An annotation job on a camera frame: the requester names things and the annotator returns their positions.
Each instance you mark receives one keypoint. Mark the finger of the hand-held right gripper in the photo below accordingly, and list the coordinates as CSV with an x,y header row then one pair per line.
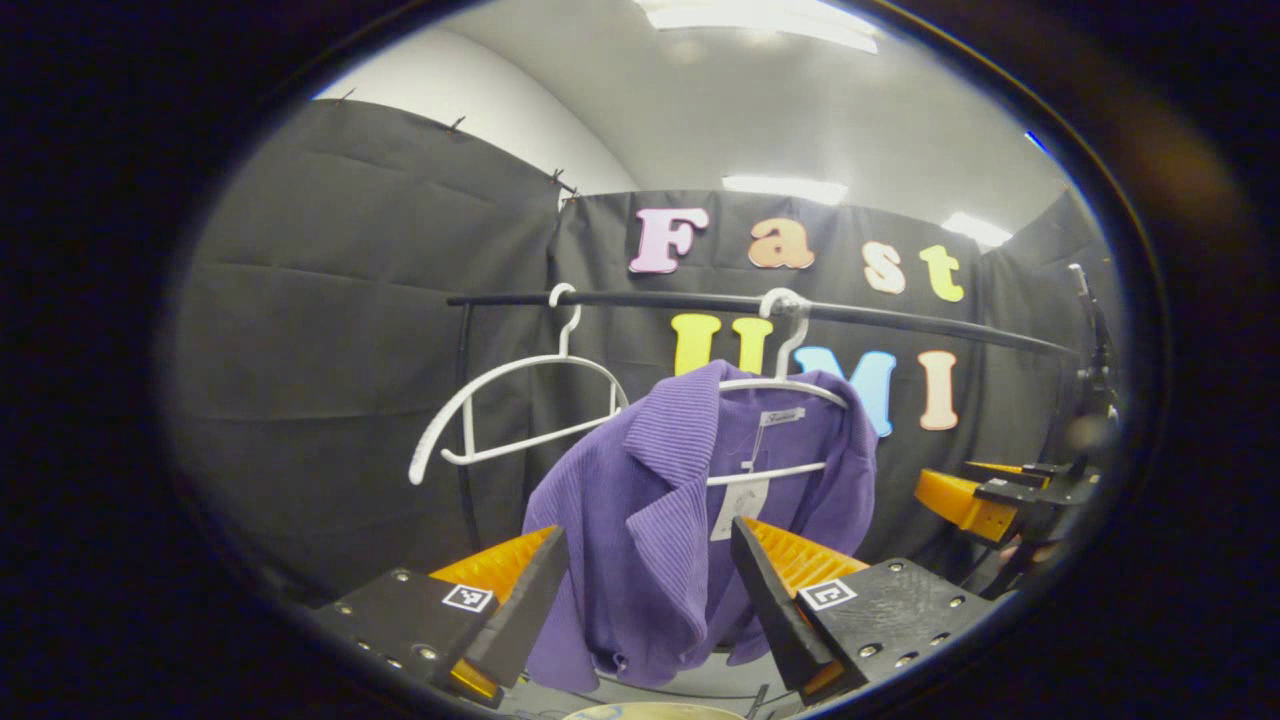
x,y
1000,468
955,500

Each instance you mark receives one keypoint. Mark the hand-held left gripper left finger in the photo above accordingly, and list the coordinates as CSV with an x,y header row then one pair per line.
x,y
525,610

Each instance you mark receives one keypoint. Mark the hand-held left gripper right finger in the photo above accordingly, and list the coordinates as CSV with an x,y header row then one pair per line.
x,y
770,600

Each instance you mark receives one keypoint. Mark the beige laundry hamper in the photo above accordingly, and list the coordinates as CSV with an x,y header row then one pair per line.
x,y
650,713

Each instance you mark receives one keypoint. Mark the white plastic hanger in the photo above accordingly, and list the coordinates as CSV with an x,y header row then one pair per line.
x,y
500,371
770,473

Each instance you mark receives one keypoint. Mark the black clothes rack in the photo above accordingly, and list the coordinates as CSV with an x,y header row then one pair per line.
x,y
680,299

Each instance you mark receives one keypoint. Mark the thin black pole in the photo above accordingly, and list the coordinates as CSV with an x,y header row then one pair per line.
x,y
1093,330

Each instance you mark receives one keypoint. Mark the black backdrop cloth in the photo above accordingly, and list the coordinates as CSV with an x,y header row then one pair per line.
x,y
320,350

